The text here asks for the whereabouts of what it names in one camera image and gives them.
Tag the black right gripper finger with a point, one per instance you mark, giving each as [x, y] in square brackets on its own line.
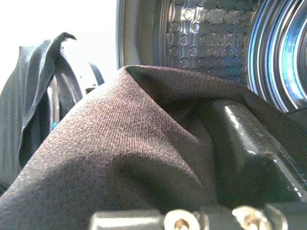
[251, 167]

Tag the black fine-knit garment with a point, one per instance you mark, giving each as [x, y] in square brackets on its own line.
[120, 134]

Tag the perforated steel washer drum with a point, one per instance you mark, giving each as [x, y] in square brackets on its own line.
[216, 36]

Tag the round grey washer door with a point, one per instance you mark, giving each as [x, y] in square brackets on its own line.
[69, 81]

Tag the black draped shirt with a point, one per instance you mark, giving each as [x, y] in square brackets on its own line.
[24, 95]

